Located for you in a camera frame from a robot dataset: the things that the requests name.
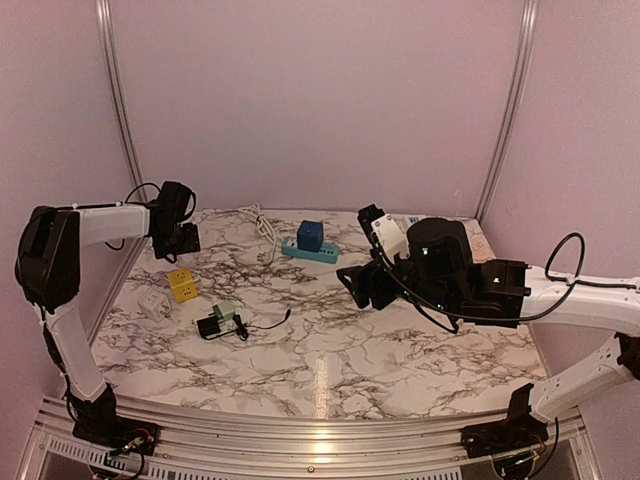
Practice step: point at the front aluminium rail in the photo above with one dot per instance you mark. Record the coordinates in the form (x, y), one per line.
(200, 444)

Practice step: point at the left aluminium frame post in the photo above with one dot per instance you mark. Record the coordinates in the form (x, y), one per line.
(109, 50)

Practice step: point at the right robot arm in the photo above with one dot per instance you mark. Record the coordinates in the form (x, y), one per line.
(431, 266)

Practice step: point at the white cube socket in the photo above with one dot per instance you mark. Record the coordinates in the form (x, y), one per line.
(155, 305)

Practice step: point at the long white power strip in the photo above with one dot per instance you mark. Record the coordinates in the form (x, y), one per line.
(407, 220)

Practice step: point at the black power adapter with cable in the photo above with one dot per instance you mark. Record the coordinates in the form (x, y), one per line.
(214, 327)

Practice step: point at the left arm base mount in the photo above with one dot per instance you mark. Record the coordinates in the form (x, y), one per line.
(98, 422)

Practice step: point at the yellow cube socket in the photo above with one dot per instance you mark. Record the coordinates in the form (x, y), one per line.
(182, 285)

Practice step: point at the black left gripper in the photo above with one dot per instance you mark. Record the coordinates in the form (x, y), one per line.
(191, 243)

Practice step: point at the blue cube socket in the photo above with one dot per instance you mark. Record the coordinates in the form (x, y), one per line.
(310, 236)

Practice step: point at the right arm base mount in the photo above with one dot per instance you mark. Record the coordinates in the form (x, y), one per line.
(517, 430)

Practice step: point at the aluminium frame post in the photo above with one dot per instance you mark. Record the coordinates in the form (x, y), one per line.
(524, 52)
(109, 50)

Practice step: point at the right aluminium frame post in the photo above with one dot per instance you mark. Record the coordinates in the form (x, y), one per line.
(524, 52)

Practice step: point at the green plug adapter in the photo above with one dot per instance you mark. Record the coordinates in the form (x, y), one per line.
(223, 313)

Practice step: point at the pink round power strip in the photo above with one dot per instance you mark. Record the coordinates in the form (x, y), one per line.
(480, 247)

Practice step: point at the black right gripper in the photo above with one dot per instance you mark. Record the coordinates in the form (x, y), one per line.
(363, 277)

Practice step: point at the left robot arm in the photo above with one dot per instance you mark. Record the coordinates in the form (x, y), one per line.
(48, 265)

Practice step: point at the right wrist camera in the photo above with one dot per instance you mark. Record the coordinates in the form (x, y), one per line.
(382, 229)

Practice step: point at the teal power strip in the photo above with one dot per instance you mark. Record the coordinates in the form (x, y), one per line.
(327, 253)

